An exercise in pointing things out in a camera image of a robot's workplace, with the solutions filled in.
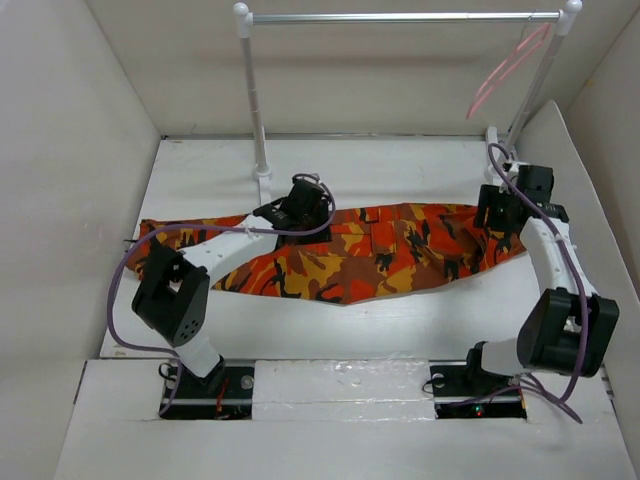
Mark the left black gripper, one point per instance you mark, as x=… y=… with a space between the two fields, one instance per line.
x=321 y=236

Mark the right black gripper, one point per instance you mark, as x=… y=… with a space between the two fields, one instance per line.
x=490 y=196

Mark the orange camouflage trousers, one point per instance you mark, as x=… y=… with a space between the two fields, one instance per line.
x=378 y=251

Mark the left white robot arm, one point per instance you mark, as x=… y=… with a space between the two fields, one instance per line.
x=172 y=296

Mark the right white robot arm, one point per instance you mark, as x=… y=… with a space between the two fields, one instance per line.
x=570 y=327

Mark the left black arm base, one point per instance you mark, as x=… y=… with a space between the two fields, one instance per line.
x=231 y=400

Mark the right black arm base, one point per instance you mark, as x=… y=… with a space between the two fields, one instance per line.
x=458 y=394

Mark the pink clothes hanger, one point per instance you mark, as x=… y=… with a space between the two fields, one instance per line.
x=520 y=53

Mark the white clothes rack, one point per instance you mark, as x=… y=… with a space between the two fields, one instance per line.
x=561 y=22

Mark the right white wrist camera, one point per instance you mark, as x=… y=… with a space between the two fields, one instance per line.
x=510 y=171

